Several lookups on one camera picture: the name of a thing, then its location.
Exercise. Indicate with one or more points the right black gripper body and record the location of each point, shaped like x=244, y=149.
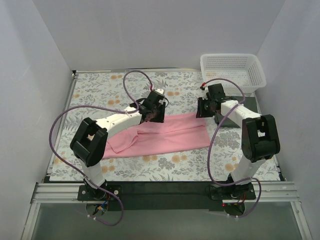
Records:
x=200, y=109

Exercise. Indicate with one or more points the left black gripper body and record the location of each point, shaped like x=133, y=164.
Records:
x=158, y=113

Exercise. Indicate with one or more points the pink t shirt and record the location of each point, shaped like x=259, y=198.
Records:
x=182, y=132

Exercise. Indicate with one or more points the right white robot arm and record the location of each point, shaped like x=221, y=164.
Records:
x=259, y=137

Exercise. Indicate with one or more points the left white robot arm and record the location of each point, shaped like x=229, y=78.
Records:
x=90, y=139

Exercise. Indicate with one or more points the folded dark green t shirt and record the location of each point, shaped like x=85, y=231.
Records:
x=246, y=110

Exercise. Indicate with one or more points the white plastic basket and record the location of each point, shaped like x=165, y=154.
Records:
x=245, y=70

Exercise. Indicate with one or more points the floral patterned table mat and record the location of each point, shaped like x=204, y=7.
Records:
x=96, y=94

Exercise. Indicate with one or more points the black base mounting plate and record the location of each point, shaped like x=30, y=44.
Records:
x=166, y=195

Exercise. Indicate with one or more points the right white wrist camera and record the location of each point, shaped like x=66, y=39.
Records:
x=205, y=94

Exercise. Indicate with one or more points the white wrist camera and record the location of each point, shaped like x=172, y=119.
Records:
x=160, y=97
x=205, y=94

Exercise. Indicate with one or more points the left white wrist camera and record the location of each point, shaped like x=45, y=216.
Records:
x=160, y=97

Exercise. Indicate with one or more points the aluminium table frame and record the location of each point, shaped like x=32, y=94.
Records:
x=56, y=214

